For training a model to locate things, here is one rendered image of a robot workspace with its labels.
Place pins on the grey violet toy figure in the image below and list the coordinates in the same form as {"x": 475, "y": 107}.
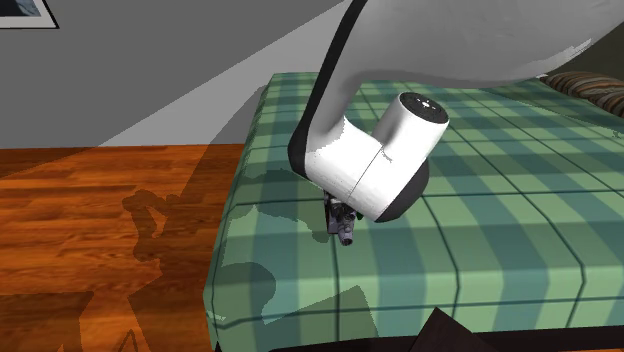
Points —
{"x": 340, "y": 222}

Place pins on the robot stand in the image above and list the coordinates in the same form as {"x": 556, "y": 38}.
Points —
{"x": 446, "y": 335}

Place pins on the brown striped pillow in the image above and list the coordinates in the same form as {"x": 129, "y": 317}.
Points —
{"x": 592, "y": 88}

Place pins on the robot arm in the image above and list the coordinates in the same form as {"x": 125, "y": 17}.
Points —
{"x": 370, "y": 166}

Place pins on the green plaid bed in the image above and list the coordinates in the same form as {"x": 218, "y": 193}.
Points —
{"x": 492, "y": 244}

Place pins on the black framed wall picture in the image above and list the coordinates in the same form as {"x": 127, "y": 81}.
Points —
{"x": 24, "y": 10}

